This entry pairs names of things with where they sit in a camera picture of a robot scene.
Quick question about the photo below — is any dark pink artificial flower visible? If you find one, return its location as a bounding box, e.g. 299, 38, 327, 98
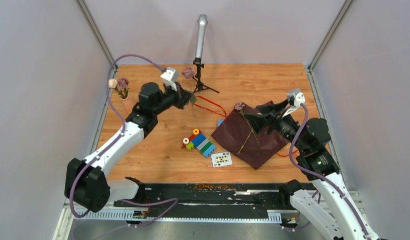
182, 67, 196, 105

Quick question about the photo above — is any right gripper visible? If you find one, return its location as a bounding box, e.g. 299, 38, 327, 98
243, 99, 307, 152

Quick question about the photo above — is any purple artificial flower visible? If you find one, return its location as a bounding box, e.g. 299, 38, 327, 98
234, 102, 259, 155

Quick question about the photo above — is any white slotted cable duct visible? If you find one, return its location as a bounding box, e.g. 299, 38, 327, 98
83, 205, 282, 224

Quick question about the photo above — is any pink ribbed vase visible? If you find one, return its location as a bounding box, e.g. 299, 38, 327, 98
121, 96, 135, 115

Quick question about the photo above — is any black tripod stand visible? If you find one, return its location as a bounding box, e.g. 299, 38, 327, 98
191, 63, 220, 94

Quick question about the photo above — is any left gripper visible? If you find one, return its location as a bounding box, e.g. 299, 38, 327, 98
153, 81, 195, 116

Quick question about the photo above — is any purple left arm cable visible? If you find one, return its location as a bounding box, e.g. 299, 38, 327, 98
69, 54, 178, 229

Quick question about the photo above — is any cream artificial rose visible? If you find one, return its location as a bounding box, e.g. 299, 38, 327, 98
108, 78, 117, 89

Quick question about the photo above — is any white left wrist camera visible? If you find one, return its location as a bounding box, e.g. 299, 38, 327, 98
160, 67, 179, 92

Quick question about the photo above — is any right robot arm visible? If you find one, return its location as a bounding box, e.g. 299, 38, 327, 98
244, 100, 380, 240

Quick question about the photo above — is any silver microphone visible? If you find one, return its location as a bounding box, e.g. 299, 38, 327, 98
193, 14, 208, 65

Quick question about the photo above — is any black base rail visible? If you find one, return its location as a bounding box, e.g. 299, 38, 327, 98
133, 183, 298, 218

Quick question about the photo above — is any nine of spades card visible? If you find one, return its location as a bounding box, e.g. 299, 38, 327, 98
211, 152, 233, 168

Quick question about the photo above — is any mauve artificial rose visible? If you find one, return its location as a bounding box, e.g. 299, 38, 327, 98
116, 78, 129, 99

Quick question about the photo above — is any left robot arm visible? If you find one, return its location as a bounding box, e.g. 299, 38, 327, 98
64, 82, 195, 218

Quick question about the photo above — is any multicolour toy brick car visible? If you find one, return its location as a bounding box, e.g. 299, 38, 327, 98
181, 128, 216, 158

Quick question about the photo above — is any green toy block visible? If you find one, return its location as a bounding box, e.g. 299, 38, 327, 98
185, 142, 194, 151

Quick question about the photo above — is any red ribbon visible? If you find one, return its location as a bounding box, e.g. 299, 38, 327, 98
193, 95, 300, 158

